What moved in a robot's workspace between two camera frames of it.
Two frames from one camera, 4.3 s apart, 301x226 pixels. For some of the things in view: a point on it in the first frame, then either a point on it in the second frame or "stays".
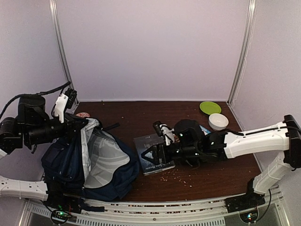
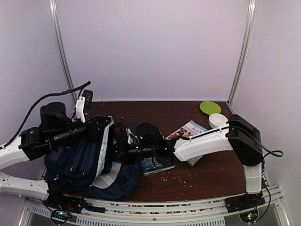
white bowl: (218, 121) stays
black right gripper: (156, 148) -> (121, 152)
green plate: (210, 108) stays
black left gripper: (70, 125) -> (93, 130)
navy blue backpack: (90, 163) stays
